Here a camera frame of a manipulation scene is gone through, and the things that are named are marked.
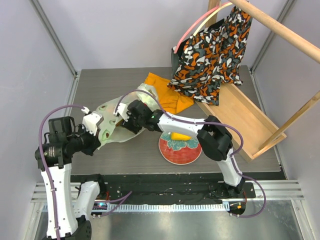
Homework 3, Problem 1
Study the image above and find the orange cloth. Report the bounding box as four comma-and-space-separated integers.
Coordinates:
144, 72, 194, 115

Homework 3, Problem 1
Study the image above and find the patterned camouflage cloth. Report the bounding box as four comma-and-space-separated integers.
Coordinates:
167, 6, 253, 106

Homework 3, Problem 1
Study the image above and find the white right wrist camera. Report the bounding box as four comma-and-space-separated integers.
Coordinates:
113, 103, 129, 120

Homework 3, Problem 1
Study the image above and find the red floral plate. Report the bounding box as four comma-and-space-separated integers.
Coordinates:
158, 132, 202, 166

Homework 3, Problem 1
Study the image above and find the yellow fake mango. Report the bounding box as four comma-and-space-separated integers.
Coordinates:
170, 132, 192, 141

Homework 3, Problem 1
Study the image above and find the white cable duct strip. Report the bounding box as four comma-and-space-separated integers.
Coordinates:
88, 202, 230, 213

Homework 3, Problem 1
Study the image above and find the wooden rack frame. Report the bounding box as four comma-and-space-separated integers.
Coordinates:
198, 0, 320, 162

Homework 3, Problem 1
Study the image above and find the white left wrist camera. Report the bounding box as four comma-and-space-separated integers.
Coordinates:
81, 106, 104, 136

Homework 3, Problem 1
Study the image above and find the green avocado plastic bag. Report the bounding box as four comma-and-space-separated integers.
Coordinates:
95, 83, 160, 149

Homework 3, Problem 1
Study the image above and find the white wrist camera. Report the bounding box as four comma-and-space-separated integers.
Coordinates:
113, 103, 129, 120
81, 106, 104, 136

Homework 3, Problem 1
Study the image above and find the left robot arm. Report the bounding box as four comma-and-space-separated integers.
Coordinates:
35, 116, 107, 240

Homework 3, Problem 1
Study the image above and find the pink and cream hanger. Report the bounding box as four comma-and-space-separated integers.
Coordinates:
173, 0, 233, 54

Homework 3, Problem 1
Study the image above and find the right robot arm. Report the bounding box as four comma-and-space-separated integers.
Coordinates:
113, 100, 245, 198

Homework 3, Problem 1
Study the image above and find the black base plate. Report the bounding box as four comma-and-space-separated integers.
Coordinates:
67, 172, 257, 203

